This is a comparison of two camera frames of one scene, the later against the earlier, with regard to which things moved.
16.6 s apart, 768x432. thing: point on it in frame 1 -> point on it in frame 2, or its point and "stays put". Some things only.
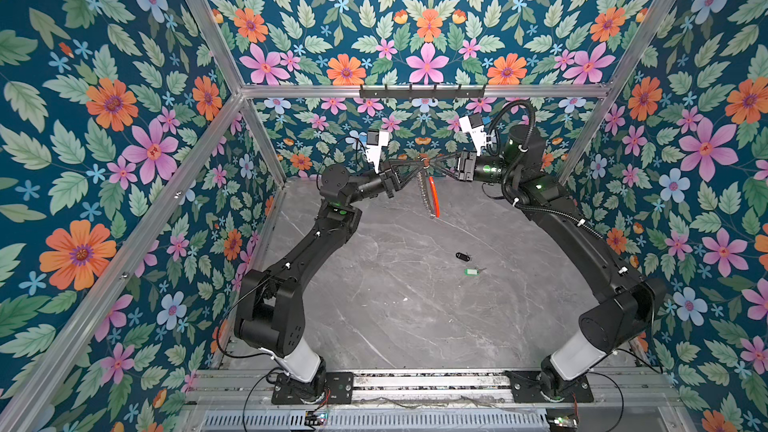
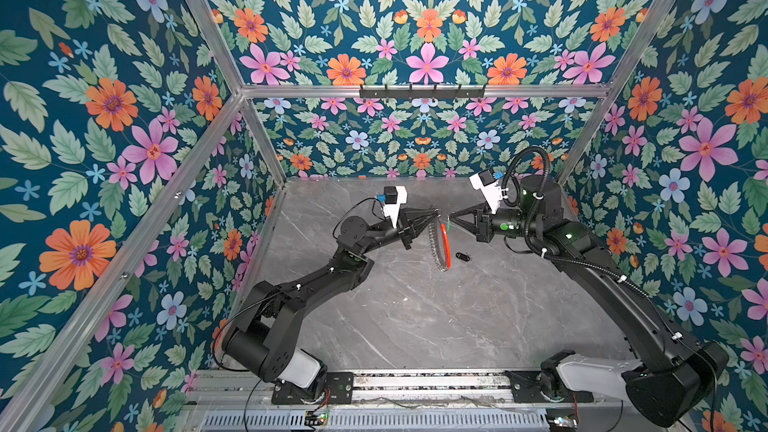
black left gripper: (391, 180) -> (406, 225)
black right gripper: (462, 167) -> (483, 223)
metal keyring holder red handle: (435, 197) -> (440, 243)
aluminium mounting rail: (611, 388) stays put
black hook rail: (422, 94) stays put
